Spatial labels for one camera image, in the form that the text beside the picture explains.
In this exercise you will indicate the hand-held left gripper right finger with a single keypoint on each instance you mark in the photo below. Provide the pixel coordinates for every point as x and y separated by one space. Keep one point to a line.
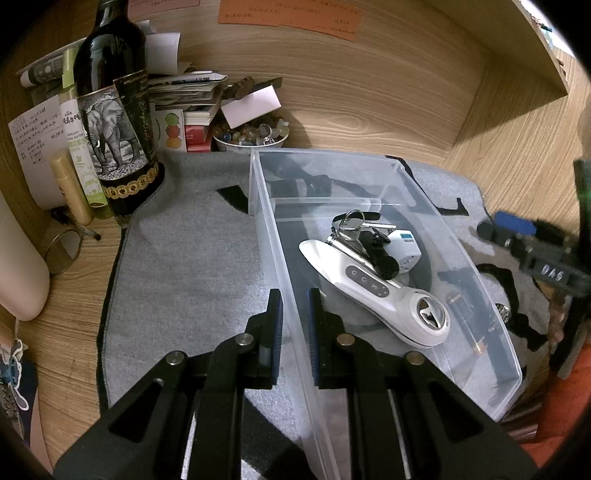
315 332

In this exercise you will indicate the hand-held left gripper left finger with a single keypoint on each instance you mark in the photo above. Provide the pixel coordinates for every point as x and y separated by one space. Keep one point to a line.
276 332

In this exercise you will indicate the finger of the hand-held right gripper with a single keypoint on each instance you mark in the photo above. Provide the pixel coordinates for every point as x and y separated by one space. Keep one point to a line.
551 274
515 224

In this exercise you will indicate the white handheld massager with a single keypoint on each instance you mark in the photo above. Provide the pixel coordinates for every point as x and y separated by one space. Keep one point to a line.
369 290

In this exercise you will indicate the clear plastic box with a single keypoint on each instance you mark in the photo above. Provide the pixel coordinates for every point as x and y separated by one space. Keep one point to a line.
277 240

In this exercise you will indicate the black cylindrical gadget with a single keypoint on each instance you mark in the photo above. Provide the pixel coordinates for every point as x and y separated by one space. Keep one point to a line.
381 258

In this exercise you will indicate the small white charger cube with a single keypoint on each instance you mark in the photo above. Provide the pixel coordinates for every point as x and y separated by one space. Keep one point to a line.
404 251

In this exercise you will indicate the bunch of keys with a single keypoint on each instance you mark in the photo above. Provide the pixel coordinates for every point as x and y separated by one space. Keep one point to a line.
353 221

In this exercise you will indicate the dark faceted stone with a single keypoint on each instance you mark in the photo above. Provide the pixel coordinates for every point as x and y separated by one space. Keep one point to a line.
503 312

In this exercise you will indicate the orange cloth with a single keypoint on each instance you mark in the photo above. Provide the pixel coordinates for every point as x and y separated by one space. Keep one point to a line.
568 406

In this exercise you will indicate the grey mat with black pattern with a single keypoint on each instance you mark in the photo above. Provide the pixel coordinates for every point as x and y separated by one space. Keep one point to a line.
194 258

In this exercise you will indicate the bowl of pebbles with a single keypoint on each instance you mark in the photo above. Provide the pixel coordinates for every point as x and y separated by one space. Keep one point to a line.
251 136

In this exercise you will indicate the white card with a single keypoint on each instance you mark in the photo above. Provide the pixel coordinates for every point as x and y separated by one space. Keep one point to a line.
251 106

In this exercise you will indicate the fruit print box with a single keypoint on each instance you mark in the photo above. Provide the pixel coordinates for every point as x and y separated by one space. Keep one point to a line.
171 129

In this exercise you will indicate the beige lip balm tube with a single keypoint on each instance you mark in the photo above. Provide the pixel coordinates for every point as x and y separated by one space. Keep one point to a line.
71 189

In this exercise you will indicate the stack of papers and books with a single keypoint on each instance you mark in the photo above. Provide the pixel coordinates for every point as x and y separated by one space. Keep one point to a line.
194 92

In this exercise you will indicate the cream tumbler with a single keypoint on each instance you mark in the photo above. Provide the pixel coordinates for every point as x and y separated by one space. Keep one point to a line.
21 267

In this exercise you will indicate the blue white fabric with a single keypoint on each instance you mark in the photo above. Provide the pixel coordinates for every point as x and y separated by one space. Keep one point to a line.
11 378

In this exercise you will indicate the dark wine bottle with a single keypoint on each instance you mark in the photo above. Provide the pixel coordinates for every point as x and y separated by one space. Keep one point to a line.
115 115

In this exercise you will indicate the green white spray bottle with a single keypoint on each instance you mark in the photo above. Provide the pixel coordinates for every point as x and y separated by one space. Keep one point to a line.
76 138

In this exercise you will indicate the orange sticky note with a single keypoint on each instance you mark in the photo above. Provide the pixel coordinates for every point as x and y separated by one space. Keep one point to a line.
295 18

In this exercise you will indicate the white handwritten note paper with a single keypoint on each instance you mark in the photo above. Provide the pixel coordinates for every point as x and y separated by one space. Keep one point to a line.
34 147

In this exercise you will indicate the pink sticky note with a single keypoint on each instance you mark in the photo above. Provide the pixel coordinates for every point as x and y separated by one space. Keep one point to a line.
161 2

